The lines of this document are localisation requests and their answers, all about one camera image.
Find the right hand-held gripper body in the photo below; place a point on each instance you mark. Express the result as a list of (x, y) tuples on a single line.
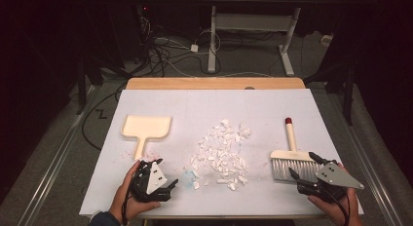
[(337, 175)]

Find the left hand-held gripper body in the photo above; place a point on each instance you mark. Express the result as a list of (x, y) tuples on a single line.
[(156, 179)]

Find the cream brush with red cap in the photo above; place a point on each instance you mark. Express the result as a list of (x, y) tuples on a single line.
[(293, 159)]

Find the pile of white paper scraps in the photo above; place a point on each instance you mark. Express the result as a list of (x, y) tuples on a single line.
[(220, 158)]

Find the person's right hand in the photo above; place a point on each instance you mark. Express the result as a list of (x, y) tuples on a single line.
[(352, 203)]

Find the person's left hand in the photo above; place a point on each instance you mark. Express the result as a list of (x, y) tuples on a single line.
[(121, 200)]

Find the cream plastic dustpan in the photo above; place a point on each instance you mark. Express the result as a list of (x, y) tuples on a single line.
[(146, 128)]

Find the black metal stand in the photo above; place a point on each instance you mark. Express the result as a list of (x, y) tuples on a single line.
[(81, 86), (348, 99)]

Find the white foam board mat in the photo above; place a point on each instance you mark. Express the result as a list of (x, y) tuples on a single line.
[(211, 109)]

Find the white power strip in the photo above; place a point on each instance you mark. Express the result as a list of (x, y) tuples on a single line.
[(326, 40)]

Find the white power adapter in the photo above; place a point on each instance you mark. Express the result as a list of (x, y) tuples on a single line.
[(194, 48)]

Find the aluminium floor rail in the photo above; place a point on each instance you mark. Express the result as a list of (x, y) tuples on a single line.
[(55, 161), (367, 161)]

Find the white metal desk frame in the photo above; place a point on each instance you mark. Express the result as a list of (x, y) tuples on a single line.
[(253, 23)]

